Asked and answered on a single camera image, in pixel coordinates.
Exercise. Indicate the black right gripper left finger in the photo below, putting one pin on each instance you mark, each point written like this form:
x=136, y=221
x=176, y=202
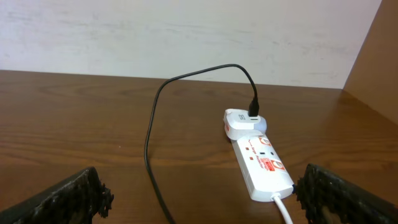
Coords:
x=76, y=199

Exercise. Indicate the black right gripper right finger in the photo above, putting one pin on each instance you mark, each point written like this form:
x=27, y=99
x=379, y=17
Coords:
x=326, y=196

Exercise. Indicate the white power strip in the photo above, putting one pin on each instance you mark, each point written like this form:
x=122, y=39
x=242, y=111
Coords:
x=263, y=171

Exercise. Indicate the brown cardboard panel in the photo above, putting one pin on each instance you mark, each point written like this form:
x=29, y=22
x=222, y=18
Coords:
x=373, y=78

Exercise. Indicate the white USB wall charger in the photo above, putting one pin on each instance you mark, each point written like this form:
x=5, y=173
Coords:
x=238, y=124

